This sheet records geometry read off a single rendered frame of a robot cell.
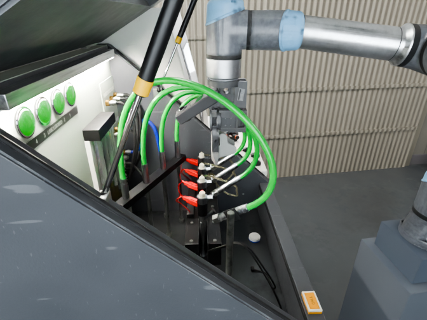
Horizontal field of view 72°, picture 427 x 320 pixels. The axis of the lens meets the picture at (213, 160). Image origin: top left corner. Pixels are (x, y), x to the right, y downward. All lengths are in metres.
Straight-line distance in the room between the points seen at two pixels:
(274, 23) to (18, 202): 0.51
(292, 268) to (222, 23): 0.60
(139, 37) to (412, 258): 1.07
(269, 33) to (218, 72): 0.12
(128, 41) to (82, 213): 0.72
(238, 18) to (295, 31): 0.11
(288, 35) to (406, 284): 0.82
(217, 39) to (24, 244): 0.47
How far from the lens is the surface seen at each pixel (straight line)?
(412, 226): 1.11
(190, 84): 0.58
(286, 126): 2.92
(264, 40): 0.63
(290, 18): 0.63
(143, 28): 1.02
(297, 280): 0.80
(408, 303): 1.14
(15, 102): 0.49
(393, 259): 1.17
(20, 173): 0.41
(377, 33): 0.81
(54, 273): 0.49
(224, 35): 0.62
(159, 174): 0.90
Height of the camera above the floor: 1.54
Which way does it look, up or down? 27 degrees down
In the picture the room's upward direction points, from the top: straight up
